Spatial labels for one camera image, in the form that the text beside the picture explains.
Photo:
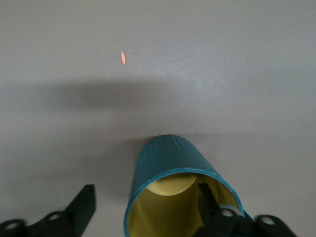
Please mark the teal cup yellow inside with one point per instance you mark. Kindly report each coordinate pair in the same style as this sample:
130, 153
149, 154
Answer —
170, 158

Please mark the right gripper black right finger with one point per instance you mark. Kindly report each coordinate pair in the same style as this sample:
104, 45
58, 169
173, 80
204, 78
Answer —
209, 222

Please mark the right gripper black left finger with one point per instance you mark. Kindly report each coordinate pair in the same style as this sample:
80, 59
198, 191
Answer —
74, 217

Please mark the small orange speck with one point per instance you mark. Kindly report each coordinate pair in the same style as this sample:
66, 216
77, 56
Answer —
123, 58

